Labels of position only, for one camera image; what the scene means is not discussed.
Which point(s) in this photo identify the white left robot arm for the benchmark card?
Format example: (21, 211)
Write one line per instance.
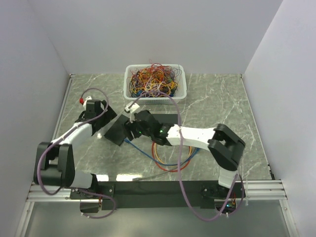
(55, 164)

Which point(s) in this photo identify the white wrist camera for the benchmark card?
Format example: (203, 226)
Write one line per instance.
(83, 101)
(132, 107)

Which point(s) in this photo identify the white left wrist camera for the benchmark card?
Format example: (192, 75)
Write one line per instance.
(83, 101)

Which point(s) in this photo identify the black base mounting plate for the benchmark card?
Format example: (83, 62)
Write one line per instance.
(154, 194)

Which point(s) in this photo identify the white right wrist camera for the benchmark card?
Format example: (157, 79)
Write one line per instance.
(132, 107)

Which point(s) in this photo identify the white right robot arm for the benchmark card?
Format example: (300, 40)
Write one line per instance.
(225, 146)

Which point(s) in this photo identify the white plastic basket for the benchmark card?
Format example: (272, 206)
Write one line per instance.
(167, 78)

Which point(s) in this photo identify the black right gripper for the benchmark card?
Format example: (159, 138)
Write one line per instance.
(131, 126)

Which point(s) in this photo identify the black network switch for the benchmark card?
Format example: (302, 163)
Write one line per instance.
(116, 133)
(166, 118)

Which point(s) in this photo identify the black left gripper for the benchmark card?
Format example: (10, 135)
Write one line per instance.
(109, 115)

